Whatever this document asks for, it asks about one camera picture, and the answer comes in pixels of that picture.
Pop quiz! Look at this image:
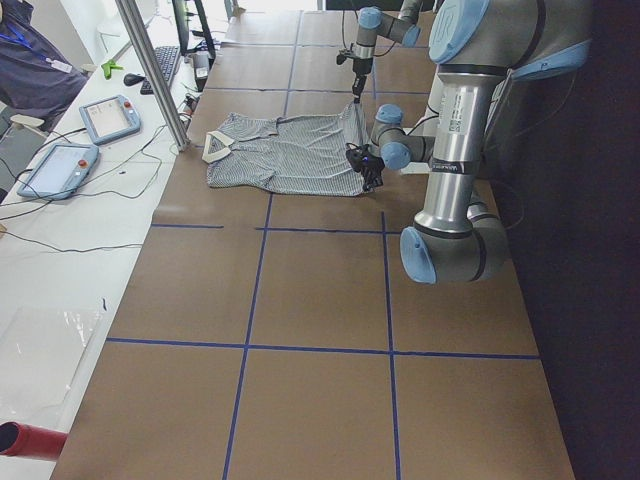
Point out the aluminium frame post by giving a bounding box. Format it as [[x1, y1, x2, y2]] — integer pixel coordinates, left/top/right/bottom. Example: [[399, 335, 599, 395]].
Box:
[[115, 0, 189, 152]]

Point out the black computer keyboard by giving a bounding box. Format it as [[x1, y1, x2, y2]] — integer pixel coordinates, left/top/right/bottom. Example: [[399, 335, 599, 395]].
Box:
[[154, 46, 181, 87]]

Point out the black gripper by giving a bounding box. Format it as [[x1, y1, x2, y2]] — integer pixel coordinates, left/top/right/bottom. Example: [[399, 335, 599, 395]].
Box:
[[345, 143, 385, 192], [336, 44, 373, 104]]

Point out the near blue teach pendant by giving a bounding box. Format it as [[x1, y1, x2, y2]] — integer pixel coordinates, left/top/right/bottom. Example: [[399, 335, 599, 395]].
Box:
[[17, 143, 99, 201]]

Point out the navy white striped polo shirt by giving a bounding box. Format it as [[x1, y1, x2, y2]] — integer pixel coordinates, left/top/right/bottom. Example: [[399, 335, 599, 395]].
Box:
[[202, 102, 366, 197]]

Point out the green plastic clamp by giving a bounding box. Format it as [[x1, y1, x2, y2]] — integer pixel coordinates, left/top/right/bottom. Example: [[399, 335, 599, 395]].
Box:
[[101, 59, 124, 80]]

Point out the black computer monitor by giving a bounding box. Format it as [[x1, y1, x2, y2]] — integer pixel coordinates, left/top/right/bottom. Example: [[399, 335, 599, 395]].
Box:
[[171, 0, 216, 62]]

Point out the far blue teach pendant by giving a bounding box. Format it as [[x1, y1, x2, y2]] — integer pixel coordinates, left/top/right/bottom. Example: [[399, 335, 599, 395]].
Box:
[[79, 95, 141, 146]]

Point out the blue teach pendant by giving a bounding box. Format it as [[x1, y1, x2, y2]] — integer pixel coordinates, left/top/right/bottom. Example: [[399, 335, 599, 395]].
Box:
[[79, 95, 141, 146], [17, 143, 99, 201]]

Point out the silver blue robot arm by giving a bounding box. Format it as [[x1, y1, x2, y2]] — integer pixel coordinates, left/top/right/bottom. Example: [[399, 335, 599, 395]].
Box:
[[336, 1, 438, 105], [346, 1, 593, 284]]

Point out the black computer mouse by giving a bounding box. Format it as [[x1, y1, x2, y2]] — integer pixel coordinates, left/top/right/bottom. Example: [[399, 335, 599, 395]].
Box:
[[123, 73, 146, 86]]

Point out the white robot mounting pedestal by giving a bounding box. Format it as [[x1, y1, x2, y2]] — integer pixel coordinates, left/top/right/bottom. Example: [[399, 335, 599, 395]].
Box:
[[400, 66, 444, 175]]

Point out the person in dark jacket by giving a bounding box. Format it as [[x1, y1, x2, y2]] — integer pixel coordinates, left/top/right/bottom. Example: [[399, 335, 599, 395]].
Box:
[[1, 1, 87, 123]]

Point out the red cylinder tube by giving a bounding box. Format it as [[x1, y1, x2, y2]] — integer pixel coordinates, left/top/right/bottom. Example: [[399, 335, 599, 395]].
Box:
[[1, 421, 67, 461]]

